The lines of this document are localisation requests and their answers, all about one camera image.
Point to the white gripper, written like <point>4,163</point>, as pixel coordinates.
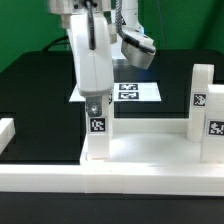
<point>93,68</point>

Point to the white desk top tray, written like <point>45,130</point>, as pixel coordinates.
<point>152,142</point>

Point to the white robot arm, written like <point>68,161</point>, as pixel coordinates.
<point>90,37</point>

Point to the white front obstacle bar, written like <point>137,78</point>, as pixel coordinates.
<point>181,180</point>

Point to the white left obstacle block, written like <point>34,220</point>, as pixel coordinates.
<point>7,132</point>

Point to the white marker base plate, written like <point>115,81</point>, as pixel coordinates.
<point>142,92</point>

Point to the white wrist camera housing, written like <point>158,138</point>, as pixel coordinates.
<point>138,48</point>

